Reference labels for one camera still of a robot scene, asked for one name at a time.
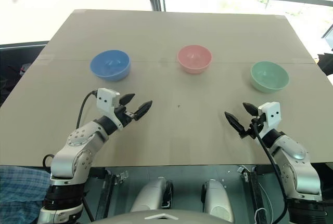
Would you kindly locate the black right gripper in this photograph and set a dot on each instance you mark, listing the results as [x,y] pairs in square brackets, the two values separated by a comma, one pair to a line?
[250,129]

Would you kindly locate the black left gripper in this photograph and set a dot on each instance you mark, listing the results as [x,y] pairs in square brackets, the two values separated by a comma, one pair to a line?
[124,116]

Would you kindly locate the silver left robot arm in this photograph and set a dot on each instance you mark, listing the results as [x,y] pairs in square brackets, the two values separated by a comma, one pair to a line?
[75,151]

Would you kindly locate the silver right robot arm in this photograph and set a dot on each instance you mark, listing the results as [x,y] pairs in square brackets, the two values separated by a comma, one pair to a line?
[294,161]

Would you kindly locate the green bowl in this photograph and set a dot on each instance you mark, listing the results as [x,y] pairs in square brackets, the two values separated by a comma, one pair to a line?
[269,77]

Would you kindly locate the blue bowl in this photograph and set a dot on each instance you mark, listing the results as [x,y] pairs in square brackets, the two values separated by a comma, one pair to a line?
[109,65]

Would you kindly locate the pink red bowl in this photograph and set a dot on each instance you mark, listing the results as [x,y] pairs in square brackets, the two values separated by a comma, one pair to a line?
[194,59]

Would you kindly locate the silver right robot leg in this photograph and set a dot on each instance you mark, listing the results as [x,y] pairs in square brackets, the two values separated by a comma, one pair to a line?
[217,198]

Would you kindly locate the silver robot leg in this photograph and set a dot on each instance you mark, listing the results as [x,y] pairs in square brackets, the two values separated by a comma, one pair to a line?
[217,198]
[153,192]

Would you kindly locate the silver left robot leg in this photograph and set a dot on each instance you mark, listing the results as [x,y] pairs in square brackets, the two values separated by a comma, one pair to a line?
[153,192]

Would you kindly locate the dark chair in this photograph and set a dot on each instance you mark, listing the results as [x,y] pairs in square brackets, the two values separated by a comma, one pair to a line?
[326,60]

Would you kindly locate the grey robot torso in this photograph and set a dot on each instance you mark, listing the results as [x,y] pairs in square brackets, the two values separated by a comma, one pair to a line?
[164,217]

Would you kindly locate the dark cluttered shelf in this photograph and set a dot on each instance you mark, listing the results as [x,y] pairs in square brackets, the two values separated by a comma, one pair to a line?
[15,65]

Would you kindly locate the blue plaid cloth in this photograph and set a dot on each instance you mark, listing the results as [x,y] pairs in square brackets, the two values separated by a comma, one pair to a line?
[20,192]

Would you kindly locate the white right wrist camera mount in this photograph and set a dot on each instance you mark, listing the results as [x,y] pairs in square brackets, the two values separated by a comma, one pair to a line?
[271,116]

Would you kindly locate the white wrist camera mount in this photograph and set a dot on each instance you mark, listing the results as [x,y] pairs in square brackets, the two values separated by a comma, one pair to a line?
[271,116]
[105,102]

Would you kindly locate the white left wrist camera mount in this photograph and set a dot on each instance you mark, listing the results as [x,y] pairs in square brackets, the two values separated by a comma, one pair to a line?
[105,102]

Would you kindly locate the black table frame strut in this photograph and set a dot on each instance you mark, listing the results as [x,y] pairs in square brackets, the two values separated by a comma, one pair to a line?
[253,190]
[105,192]

